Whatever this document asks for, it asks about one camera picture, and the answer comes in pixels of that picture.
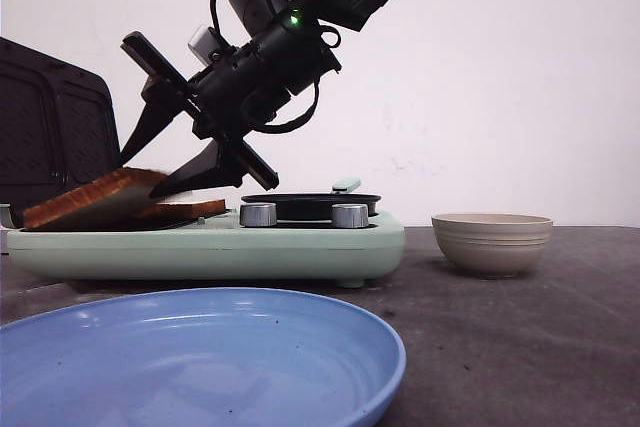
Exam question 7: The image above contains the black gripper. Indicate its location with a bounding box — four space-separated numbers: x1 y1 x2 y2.
120 24 341 198

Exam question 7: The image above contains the toast bread slice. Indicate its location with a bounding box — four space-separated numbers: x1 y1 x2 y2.
132 199 226 221
23 167 167 231

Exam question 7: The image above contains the mint green hinged lid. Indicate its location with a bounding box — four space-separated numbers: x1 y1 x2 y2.
1 38 120 226

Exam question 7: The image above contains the beige ceramic bowl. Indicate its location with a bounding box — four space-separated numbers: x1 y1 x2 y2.
432 213 553 278

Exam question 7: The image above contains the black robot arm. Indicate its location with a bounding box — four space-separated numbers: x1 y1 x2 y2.
121 0 388 198

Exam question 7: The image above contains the mint green breakfast maker base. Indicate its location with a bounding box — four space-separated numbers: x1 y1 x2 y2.
7 211 405 287

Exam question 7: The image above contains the left silver control knob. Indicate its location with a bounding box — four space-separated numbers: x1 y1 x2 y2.
239 202 278 228

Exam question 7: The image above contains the silver control knob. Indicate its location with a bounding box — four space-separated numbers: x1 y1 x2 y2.
239 202 278 228
331 203 369 229

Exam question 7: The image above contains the black round frying pan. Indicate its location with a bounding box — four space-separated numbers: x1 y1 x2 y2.
241 177 381 222

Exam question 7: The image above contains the right silver control knob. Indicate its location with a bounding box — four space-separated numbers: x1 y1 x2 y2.
331 203 369 229

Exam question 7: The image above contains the blue plastic plate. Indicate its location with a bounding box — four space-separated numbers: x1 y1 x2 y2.
1 288 407 426

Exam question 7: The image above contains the grey felt table mat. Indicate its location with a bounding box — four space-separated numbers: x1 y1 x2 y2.
1 227 639 426

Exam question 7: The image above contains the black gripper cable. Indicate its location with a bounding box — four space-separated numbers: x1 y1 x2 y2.
207 0 346 135

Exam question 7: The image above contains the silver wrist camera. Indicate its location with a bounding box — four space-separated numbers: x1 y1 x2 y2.
187 25 223 66

